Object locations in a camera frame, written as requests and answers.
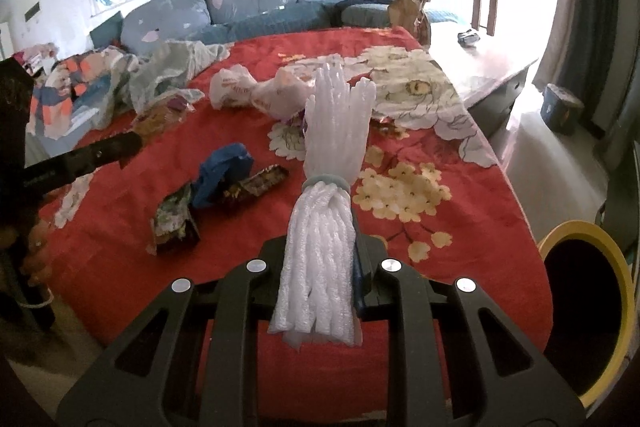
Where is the white foam net sleeve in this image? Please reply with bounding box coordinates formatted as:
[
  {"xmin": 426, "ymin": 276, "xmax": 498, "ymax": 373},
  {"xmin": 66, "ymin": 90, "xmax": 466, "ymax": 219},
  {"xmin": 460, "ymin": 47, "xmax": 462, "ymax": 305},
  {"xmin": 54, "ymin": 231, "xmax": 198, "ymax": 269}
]
[{"xmin": 269, "ymin": 64, "xmax": 376, "ymax": 349}]

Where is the yellow rimmed trash bin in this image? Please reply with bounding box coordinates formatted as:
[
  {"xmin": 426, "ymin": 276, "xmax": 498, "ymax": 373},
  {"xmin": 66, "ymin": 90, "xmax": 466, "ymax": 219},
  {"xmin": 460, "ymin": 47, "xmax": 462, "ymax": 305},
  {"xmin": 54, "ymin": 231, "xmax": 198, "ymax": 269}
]
[{"xmin": 538, "ymin": 220, "xmax": 636, "ymax": 409}]

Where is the colourful patterned quilt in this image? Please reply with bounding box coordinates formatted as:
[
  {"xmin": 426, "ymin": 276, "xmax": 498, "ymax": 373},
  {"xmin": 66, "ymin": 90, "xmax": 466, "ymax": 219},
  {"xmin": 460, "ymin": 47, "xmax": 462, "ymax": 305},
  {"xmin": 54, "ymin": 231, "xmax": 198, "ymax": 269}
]
[{"xmin": 26, "ymin": 46, "xmax": 140, "ymax": 140}]

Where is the brown snack wrapper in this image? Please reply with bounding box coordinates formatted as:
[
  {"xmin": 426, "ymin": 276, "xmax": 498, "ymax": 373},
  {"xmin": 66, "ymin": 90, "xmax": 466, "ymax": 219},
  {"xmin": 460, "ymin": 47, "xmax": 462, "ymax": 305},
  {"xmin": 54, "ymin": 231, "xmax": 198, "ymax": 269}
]
[{"xmin": 150, "ymin": 183, "xmax": 200, "ymax": 256}]

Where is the grey green cloth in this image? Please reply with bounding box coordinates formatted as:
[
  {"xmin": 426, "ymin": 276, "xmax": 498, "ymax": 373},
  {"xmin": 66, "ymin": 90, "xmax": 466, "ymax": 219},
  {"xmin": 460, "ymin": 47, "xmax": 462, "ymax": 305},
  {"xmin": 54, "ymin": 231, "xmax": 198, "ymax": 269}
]
[{"xmin": 92, "ymin": 40, "xmax": 231, "ymax": 130}]

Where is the red floral blanket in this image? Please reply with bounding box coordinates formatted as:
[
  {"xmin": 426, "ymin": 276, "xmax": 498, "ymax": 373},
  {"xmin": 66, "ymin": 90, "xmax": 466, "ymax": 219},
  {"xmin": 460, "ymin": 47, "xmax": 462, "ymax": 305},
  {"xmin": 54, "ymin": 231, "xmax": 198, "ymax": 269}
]
[{"xmin": 49, "ymin": 28, "xmax": 552, "ymax": 424}]

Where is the blue crumpled wrapper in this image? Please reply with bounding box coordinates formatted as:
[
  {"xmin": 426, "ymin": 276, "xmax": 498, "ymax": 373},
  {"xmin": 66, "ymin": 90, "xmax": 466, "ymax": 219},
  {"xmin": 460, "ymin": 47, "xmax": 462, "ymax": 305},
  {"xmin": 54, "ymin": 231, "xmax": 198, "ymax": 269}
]
[{"xmin": 191, "ymin": 143, "xmax": 254, "ymax": 208}]

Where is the white plastic bag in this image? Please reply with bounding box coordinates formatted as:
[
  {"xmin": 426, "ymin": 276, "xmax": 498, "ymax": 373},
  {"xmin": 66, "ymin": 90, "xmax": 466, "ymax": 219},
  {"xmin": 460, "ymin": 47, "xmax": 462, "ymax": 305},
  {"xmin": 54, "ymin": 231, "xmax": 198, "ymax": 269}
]
[{"xmin": 209, "ymin": 65, "xmax": 314, "ymax": 121}]

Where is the small dark storage stool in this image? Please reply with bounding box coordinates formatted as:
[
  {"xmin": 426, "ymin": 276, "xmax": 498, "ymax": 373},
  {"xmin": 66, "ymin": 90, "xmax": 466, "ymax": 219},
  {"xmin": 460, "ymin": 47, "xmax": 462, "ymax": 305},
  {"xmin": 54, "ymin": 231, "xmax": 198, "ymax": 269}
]
[{"xmin": 540, "ymin": 83, "xmax": 585, "ymax": 135}]

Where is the blue fabric sofa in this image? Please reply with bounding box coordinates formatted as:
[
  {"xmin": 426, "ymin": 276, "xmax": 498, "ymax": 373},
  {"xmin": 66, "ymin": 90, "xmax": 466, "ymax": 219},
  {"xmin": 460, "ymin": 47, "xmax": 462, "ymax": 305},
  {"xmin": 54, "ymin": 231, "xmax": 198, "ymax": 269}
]
[{"xmin": 89, "ymin": 0, "xmax": 459, "ymax": 58}]

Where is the small object on table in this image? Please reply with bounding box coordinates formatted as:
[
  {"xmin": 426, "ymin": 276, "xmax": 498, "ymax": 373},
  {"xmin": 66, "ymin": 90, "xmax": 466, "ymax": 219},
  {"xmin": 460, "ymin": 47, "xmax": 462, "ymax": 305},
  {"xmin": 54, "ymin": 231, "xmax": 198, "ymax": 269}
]
[{"xmin": 457, "ymin": 28, "xmax": 480, "ymax": 48}]

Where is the brown paper bag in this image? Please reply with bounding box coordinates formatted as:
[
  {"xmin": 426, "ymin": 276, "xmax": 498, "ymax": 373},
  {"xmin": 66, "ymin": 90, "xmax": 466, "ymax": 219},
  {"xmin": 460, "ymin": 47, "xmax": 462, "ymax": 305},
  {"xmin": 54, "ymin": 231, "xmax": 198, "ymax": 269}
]
[{"xmin": 387, "ymin": 0, "xmax": 432, "ymax": 48}]

